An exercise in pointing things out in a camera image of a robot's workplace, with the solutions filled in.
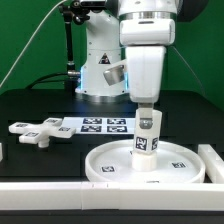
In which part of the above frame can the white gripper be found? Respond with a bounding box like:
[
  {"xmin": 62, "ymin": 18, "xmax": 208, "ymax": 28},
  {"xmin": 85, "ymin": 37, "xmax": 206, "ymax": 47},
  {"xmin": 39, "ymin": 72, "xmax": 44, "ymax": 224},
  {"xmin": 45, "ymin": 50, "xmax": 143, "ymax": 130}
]
[{"xmin": 125, "ymin": 46, "xmax": 166, "ymax": 129}]

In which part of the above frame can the white round table top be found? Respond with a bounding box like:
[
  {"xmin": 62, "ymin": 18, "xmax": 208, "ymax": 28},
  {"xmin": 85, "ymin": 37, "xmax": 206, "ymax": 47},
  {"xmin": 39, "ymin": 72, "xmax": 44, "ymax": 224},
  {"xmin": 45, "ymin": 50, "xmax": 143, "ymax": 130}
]
[{"xmin": 85, "ymin": 140, "xmax": 205, "ymax": 184}]

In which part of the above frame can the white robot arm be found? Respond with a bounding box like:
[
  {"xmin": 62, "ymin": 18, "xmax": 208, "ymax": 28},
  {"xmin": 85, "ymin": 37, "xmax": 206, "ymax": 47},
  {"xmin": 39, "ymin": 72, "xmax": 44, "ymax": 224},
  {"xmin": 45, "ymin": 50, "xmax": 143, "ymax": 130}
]
[{"xmin": 74, "ymin": 0, "xmax": 209, "ymax": 130}]

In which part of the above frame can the white marker sheet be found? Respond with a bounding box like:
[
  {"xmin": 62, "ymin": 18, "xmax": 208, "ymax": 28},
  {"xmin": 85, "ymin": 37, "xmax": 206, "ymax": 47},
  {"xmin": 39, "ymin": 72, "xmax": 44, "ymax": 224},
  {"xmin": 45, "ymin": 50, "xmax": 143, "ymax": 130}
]
[{"xmin": 62, "ymin": 117, "xmax": 135, "ymax": 135}]

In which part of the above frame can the white right fence bar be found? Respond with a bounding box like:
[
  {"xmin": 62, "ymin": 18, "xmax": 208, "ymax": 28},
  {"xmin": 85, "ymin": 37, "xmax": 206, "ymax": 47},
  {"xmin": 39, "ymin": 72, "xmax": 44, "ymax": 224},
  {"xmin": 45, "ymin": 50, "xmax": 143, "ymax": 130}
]
[{"xmin": 198, "ymin": 144, "xmax": 224, "ymax": 184}]

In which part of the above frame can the white fence bar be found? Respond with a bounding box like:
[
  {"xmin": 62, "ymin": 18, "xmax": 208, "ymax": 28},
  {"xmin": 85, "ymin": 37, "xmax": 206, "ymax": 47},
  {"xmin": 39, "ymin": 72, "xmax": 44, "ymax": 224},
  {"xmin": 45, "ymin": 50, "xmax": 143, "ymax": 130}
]
[
  {"xmin": 198, "ymin": 144, "xmax": 224, "ymax": 184},
  {"xmin": 0, "ymin": 182, "xmax": 224, "ymax": 211},
  {"xmin": 0, "ymin": 143, "xmax": 3, "ymax": 162}
]

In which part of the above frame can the white cross-shaped table base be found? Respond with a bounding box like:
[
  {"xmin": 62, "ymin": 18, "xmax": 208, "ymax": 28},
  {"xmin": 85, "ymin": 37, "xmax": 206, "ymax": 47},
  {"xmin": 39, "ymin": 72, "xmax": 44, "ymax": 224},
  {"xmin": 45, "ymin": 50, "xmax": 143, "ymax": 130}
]
[{"xmin": 8, "ymin": 118, "xmax": 76, "ymax": 148}]

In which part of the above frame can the white left fence bar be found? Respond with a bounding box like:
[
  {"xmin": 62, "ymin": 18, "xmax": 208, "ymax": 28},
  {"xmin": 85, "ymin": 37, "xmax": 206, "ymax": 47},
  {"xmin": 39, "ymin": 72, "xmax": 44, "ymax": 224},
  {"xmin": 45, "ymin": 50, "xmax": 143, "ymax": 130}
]
[{"xmin": 0, "ymin": 143, "xmax": 3, "ymax": 162}]

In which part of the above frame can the white front fence bar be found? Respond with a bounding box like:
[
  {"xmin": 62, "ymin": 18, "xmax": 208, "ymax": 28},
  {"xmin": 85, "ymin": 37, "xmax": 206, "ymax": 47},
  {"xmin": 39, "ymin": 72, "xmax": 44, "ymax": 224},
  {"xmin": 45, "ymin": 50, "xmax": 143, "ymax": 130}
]
[{"xmin": 0, "ymin": 182, "xmax": 224, "ymax": 211}]

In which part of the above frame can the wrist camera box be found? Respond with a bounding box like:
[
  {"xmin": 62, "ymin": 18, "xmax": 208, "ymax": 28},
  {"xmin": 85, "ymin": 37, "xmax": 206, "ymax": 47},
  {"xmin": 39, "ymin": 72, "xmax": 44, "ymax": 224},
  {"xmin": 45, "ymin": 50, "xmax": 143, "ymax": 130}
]
[{"xmin": 103, "ymin": 60, "xmax": 127, "ymax": 85}]

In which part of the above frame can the black cable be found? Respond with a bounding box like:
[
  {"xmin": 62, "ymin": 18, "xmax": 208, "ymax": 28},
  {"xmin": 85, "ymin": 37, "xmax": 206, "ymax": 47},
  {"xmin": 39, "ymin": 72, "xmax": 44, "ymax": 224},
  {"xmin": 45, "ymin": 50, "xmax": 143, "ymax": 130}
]
[{"xmin": 25, "ymin": 72, "xmax": 71, "ymax": 90}]

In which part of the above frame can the black camera on mount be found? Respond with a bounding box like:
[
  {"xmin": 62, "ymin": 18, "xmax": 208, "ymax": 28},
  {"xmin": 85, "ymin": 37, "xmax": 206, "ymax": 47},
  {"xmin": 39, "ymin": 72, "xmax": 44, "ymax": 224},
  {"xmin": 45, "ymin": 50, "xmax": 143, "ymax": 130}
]
[{"xmin": 72, "ymin": 0, "xmax": 106, "ymax": 10}]

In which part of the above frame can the white cable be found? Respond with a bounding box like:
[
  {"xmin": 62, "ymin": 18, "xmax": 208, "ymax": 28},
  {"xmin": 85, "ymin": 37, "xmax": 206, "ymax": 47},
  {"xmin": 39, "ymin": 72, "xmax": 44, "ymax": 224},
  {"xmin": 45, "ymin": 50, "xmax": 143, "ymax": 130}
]
[{"xmin": 0, "ymin": 0, "xmax": 68, "ymax": 88}]

